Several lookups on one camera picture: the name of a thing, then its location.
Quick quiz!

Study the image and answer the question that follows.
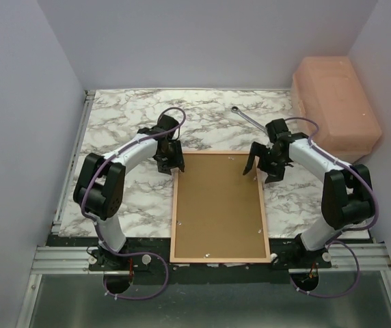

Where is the translucent orange plastic box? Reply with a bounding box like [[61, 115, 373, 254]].
[[291, 56, 382, 163]]

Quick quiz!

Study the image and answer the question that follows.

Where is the silver ratchet wrench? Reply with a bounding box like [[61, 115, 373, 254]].
[[231, 106, 268, 135]]

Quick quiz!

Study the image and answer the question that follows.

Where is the brown backing board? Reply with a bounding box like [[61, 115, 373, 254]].
[[173, 152, 268, 260]]

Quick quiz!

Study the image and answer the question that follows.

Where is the pink photo frame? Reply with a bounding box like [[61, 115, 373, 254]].
[[169, 149, 271, 264]]

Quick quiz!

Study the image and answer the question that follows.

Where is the aluminium extrusion rail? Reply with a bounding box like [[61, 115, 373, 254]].
[[31, 247, 90, 275]]

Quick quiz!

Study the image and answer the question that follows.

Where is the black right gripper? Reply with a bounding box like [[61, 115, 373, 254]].
[[243, 141, 286, 184]]

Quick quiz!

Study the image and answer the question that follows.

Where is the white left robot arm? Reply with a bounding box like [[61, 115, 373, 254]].
[[73, 113, 185, 270]]

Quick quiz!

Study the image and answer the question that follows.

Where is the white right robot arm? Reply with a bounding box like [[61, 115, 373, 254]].
[[243, 119, 379, 268]]

